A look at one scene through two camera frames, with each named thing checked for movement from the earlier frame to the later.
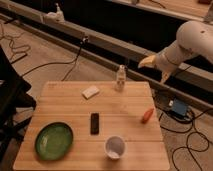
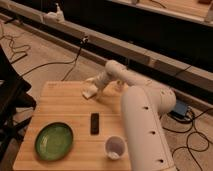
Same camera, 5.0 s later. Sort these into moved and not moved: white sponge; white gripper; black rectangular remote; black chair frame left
Moved: white gripper
Not moved: black chair frame left; black rectangular remote; white sponge
